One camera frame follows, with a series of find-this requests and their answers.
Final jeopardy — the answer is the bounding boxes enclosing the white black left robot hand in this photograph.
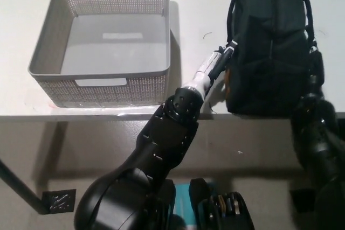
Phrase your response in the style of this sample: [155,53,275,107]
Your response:
[185,40,238,96]

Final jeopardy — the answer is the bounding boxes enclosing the dark green lunch bag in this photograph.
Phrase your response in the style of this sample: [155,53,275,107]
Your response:
[225,0,318,116]

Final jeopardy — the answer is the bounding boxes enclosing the black metal table leg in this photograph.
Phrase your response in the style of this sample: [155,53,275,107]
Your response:
[0,158,45,214]

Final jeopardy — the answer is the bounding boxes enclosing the grey perforated plastic basket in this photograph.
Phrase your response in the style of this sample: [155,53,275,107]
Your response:
[27,0,171,108]

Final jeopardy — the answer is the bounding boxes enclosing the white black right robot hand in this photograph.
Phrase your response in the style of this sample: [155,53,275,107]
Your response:
[308,40,324,79]

